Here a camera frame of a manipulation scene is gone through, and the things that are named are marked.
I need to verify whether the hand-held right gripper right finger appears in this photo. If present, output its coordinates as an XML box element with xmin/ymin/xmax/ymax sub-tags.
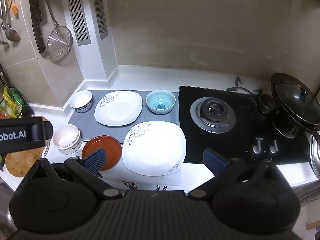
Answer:
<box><xmin>187</xmin><ymin>149</ymin><xmax>298</xmax><ymax>200</ymax></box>

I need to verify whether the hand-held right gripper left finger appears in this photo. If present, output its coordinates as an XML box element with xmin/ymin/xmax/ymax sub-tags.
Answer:
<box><xmin>24</xmin><ymin>148</ymin><xmax>122</xmax><ymax>200</ymax></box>

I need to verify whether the round brown plate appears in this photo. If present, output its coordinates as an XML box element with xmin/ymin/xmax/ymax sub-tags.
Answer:
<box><xmin>81</xmin><ymin>135</ymin><xmax>122</xmax><ymax>172</ymax></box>

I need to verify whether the cream white bowl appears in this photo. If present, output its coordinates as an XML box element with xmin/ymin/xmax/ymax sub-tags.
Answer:
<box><xmin>52</xmin><ymin>124</ymin><xmax>82</xmax><ymax>155</ymax></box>

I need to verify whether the square white floral plate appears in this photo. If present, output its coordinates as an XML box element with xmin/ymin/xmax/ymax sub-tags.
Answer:
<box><xmin>94</xmin><ymin>90</ymin><xmax>143</xmax><ymax>126</ymax></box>
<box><xmin>122</xmin><ymin>121</ymin><xmax>187</xmax><ymax>176</ymax></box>

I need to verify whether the white bowl blue patterned band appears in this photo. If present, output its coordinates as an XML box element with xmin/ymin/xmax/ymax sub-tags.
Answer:
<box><xmin>69</xmin><ymin>90</ymin><xmax>93</xmax><ymax>113</ymax></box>

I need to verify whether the teal glazed bowl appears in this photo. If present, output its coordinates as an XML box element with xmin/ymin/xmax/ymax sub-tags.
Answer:
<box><xmin>146</xmin><ymin>90</ymin><xmax>176</xmax><ymax>115</ymax></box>

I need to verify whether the wooden cutting board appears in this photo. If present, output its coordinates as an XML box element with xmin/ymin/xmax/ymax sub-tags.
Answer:
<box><xmin>4</xmin><ymin>116</ymin><xmax>51</xmax><ymax>178</ymax></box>

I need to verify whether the black gas stove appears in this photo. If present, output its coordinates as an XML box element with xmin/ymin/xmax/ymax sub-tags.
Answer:
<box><xmin>178</xmin><ymin>85</ymin><xmax>311</xmax><ymax>165</ymax></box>

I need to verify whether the grey mat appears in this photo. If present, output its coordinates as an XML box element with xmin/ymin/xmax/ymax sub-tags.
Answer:
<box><xmin>67</xmin><ymin>90</ymin><xmax>180</xmax><ymax>145</ymax></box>

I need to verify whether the bag of green vegetables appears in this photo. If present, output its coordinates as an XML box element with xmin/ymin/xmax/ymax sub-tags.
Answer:
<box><xmin>0</xmin><ymin>85</ymin><xmax>28</xmax><ymax>120</ymax></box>

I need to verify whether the stove knob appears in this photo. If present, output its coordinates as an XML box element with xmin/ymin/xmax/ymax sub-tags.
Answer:
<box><xmin>269</xmin><ymin>140</ymin><xmax>280</xmax><ymax>155</ymax></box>
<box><xmin>252</xmin><ymin>140</ymin><xmax>263</xmax><ymax>155</ymax></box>

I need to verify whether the steel gas burner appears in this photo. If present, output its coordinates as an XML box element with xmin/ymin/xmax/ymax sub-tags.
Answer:
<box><xmin>271</xmin><ymin>120</ymin><xmax>301</xmax><ymax>139</ymax></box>
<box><xmin>190</xmin><ymin>97</ymin><xmax>237</xmax><ymax>134</ymax></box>

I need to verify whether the printed paper towel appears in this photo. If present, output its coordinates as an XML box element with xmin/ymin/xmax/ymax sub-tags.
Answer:
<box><xmin>102</xmin><ymin>164</ymin><xmax>183</xmax><ymax>192</ymax></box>

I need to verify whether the steel sink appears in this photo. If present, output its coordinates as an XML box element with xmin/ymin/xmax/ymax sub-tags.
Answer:
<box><xmin>0</xmin><ymin>175</ymin><xmax>16</xmax><ymax>232</ymax></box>

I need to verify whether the black pot support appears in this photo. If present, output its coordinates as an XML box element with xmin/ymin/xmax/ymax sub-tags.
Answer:
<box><xmin>226</xmin><ymin>76</ymin><xmax>263</xmax><ymax>107</ymax></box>

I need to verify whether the small black pot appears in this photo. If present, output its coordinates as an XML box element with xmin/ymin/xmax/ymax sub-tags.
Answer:
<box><xmin>258</xmin><ymin>94</ymin><xmax>276</xmax><ymax>115</ymax></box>

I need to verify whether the black wok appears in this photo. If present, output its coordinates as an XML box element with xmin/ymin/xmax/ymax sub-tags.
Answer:
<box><xmin>270</xmin><ymin>73</ymin><xmax>320</xmax><ymax>133</ymax></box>

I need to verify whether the metal mesh strainer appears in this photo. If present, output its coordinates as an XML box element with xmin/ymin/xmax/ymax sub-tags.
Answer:
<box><xmin>40</xmin><ymin>0</ymin><xmax>73</xmax><ymax>63</ymax></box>

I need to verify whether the black wok lid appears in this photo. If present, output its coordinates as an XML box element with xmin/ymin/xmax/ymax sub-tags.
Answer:
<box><xmin>274</xmin><ymin>80</ymin><xmax>317</xmax><ymax>126</ymax></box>

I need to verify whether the stainless steel pot lid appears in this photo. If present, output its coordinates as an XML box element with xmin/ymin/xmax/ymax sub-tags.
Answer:
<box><xmin>309</xmin><ymin>132</ymin><xmax>320</xmax><ymax>178</ymax></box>

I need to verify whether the metal ladle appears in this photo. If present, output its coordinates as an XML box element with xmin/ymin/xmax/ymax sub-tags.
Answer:
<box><xmin>1</xmin><ymin>0</ymin><xmax>22</xmax><ymax>42</ymax></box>

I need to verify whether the kitchen cleaver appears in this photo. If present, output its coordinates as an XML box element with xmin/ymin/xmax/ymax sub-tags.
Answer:
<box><xmin>28</xmin><ymin>0</ymin><xmax>48</xmax><ymax>54</ymax></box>

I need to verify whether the wide grey vent grille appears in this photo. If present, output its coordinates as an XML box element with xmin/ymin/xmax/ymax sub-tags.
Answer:
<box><xmin>65</xmin><ymin>0</ymin><xmax>92</xmax><ymax>46</ymax></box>

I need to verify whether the narrow grey vent grille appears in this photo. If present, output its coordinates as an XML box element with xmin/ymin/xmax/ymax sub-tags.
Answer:
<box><xmin>92</xmin><ymin>0</ymin><xmax>109</xmax><ymax>41</ymax></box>

